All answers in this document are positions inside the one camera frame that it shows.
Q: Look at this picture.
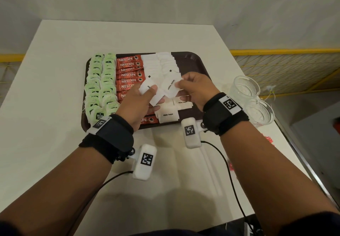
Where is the person's right hand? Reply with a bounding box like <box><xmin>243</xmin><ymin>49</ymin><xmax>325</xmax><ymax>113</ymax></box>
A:
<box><xmin>174</xmin><ymin>71</ymin><xmax>221</xmax><ymax>111</ymax></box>

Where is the person's left hand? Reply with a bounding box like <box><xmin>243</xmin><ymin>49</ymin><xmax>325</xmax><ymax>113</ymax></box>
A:
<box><xmin>116</xmin><ymin>82</ymin><xmax>165</xmax><ymax>132</ymax></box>

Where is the brown tray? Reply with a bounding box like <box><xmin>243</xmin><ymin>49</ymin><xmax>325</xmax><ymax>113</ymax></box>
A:
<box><xmin>81</xmin><ymin>52</ymin><xmax>212</xmax><ymax>133</ymax></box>

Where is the sugar sachet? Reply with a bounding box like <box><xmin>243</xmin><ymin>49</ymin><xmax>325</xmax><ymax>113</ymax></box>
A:
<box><xmin>160</xmin><ymin>71</ymin><xmax>184</xmax><ymax>98</ymax></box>

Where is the row of red Nescafe sachets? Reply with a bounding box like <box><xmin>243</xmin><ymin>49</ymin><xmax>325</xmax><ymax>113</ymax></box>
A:
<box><xmin>116</xmin><ymin>54</ymin><xmax>160</xmax><ymax>125</ymax></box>

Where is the row of tea bags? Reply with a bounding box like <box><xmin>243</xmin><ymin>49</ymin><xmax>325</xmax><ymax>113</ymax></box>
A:
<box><xmin>84</xmin><ymin>53</ymin><xmax>106</xmax><ymax>124</ymax></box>
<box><xmin>100</xmin><ymin>53</ymin><xmax>120</xmax><ymax>111</ymax></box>

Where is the clear patterned glass cup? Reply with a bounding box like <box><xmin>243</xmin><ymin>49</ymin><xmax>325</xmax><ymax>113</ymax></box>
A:
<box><xmin>229</xmin><ymin>76</ymin><xmax>261</xmax><ymax>106</ymax></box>
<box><xmin>245</xmin><ymin>99</ymin><xmax>275</xmax><ymax>127</ymax></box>

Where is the pile of red stirrer sticks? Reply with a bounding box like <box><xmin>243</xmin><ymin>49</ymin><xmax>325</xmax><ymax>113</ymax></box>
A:
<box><xmin>228</xmin><ymin>136</ymin><xmax>273</xmax><ymax>172</ymax></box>

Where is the person's left forearm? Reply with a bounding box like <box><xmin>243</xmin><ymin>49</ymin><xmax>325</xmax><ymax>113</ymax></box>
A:
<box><xmin>0</xmin><ymin>147</ymin><xmax>112</xmax><ymax>236</ymax></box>

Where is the person's right forearm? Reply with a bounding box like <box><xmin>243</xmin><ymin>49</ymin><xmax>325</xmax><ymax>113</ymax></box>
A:
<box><xmin>220</xmin><ymin>121</ymin><xmax>339</xmax><ymax>236</ymax></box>

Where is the person's dark shirt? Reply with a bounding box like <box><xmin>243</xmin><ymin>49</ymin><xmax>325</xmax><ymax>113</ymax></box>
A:
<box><xmin>130</xmin><ymin>228</ymin><xmax>208</xmax><ymax>236</ymax></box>

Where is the person's dark sleeve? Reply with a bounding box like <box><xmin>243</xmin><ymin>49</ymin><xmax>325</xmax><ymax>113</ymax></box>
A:
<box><xmin>0</xmin><ymin>220</ymin><xmax>22</xmax><ymax>236</ymax></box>
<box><xmin>279</xmin><ymin>212</ymin><xmax>340</xmax><ymax>236</ymax></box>

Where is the black left wristband with markers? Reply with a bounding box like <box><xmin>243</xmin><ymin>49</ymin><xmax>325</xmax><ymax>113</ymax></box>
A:
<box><xmin>79</xmin><ymin>114</ymin><xmax>134</xmax><ymax>164</ymax></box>

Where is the black wristband with markers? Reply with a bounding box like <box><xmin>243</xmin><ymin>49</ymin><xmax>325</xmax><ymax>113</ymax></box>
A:
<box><xmin>79</xmin><ymin>114</ymin><xmax>134</xmax><ymax>164</ymax></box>
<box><xmin>202</xmin><ymin>92</ymin><xmax>250</xmax><ymax>136</ymax></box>

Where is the black right wristband with markers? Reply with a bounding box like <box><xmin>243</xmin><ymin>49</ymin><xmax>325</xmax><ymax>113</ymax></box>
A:
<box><xmin>202</xmin><ymin>92</ymin><xmax>250</xmax><ymax>136</ymax></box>

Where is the yellow mesh railing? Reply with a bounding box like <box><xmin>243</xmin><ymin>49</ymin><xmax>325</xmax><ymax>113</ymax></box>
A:
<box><xmin>0</xmin><ymin>54</ymin><xmax>26</xmax><ymax>98</ymax></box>
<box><xmin>229</xmin><ymin>48</ymin><xmax>340</xmax><ymax>98</ymax></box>

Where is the black glossy furniture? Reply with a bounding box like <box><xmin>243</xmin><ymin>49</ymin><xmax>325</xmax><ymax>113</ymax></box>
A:
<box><xmin>202</xmin><ymin>214</ymin><xmax>266</xmax><ymax>236</ymax></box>

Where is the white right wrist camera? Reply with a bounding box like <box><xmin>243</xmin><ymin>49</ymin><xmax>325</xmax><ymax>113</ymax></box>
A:
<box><xmin>181</xmin><ymin>117</ymin><xmax>206</xmax><ymax>149</ymax></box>

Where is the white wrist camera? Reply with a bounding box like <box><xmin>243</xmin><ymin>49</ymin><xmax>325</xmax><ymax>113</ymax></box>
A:
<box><xmin>181</xmin><ymin>117</ymin><xmax>206</xmax><ymax>149</ymax></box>
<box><xmin>129</xmin><ymin>144</ymin><xmax>157</xmax><ymax>182</ymax></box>

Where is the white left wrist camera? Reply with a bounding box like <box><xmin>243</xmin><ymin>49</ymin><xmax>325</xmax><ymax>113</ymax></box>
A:
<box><xmin>129</xmin><ymin>144</ymin><xmax>157</xmax><ymax>182</ymax></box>

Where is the white cable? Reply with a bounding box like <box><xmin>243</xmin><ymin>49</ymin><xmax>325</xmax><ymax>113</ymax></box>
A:
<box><xmin>261</xmin><ymin>85</ymin><xmax>277</xmax><ymax>101</ymax></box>

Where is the black left camera cable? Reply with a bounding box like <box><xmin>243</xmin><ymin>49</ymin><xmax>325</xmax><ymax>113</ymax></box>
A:
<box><xmin>66</xmin><ymin>171</ymin><xmax>133</xmax><ymax>236</ymax></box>

